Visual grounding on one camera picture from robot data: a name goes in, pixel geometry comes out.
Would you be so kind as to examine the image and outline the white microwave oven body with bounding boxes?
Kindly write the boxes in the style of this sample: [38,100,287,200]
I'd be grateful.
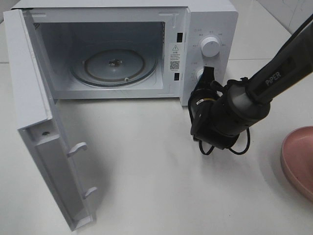
[10,0,238,105]

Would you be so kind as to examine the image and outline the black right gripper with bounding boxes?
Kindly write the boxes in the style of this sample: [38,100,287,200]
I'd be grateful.
[188,66,235,151]

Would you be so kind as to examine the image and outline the white microwave door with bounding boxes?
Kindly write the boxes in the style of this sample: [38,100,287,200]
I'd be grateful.
[4,9,95,231]

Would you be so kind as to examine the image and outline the pink round plate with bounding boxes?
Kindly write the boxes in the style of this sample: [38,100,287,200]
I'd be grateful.
[280,126,313,201]

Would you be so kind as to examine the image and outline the upper white microwave knob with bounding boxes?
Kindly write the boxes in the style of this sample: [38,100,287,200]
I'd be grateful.
[200,35,221,57]

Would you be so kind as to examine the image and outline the white warning label sticker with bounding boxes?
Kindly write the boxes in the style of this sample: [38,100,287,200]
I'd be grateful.
[169,43,181,71]

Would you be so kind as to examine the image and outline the glass microwave turntable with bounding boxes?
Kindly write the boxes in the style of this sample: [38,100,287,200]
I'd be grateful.
[70,48,157,88]

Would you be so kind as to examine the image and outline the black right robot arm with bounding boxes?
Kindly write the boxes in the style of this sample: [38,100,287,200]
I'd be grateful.
[188,16,313,155]

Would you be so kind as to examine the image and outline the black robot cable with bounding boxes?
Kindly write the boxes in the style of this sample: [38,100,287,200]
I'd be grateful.
[188,77,274,156]

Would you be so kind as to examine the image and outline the white microwave knob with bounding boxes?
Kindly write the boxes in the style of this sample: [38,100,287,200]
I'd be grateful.
[196,69,204,82]
[200,35,221,57]

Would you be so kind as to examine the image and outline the lower white microwave knob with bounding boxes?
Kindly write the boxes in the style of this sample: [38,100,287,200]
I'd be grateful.
[196,69,204,82]

